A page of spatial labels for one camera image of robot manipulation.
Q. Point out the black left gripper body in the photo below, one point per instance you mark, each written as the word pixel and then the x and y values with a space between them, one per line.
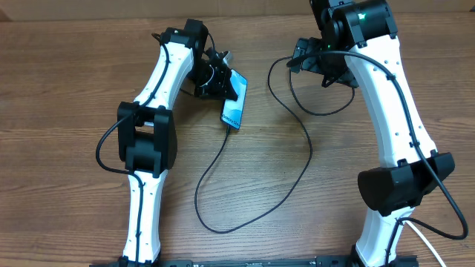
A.
pixel 209 81

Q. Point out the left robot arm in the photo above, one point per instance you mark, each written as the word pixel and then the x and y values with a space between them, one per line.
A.
pixel 147 138

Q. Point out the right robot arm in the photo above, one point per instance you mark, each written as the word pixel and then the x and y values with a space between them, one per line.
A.
pixel 359 47

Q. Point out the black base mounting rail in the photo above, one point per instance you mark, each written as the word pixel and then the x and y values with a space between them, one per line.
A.
pixel 259 263

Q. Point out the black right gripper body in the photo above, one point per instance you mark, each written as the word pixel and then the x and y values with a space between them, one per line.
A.
pixel 331 67

